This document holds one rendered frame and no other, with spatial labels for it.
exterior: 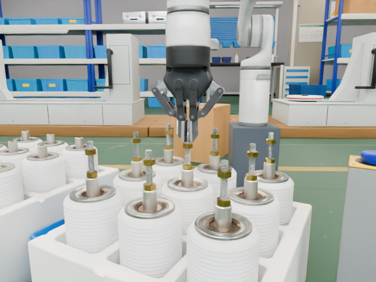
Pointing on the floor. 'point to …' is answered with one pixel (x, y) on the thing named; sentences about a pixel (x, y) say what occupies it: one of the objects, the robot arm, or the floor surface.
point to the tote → (313, 89)
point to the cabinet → (292, 78)
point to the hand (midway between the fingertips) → (188, 130)
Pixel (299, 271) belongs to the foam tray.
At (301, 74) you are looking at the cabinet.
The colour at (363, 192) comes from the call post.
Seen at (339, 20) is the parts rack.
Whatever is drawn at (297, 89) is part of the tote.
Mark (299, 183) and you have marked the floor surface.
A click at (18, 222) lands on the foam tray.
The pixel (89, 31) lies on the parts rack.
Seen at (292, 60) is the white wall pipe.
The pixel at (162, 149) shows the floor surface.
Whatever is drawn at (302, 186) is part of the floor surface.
